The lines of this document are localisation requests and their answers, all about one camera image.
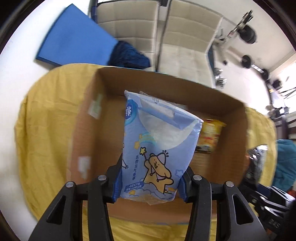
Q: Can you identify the yellow tablecloth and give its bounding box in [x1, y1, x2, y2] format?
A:
[15, 64, 275, 240]

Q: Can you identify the teal bean bag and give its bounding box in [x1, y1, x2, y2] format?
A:
[273, 139, 295, 192]

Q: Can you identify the black snack bag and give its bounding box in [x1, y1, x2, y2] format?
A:
[244, 145, 268, 187]

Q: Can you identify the black blue weight bench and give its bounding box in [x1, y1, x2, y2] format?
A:
[207, 45, 216, 88]

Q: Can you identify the yellow guoba snack bag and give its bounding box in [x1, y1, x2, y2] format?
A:
[196, 119, 226, 153]

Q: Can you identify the blue cartoon tissue pack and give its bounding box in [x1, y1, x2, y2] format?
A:
[120, 90, 203, 205]

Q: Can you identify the dark blue crumpled cloth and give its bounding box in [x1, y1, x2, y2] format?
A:
[108, 41, 151, 70]

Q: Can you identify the left white padded chair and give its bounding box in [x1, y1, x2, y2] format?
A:
[96, 1, 160, 71]

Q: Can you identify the chrome dumbbell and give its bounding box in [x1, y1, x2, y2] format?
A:
[214, 67, 227, 89]

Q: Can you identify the blue foam mat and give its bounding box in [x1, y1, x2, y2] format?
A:
[36, 4, 118, 66]

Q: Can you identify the open cardboard box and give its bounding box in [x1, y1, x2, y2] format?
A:
[66, 66, 247, 224]

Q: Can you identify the white barbell rack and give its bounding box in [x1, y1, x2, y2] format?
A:
[214, 20, 241, 65]

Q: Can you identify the floor barbell with plates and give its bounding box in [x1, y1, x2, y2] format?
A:
[241, 55, 269, 81]

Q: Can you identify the right white padded chair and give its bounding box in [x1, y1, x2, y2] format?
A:
[157, 1, 223, 88]

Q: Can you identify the racked barbell with plates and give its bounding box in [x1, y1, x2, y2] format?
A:
[237, 10, 257, 44]

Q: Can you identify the white padded chair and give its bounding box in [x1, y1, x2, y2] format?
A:
[96, 1, 160, 71]
[157, 1, 223, 88]

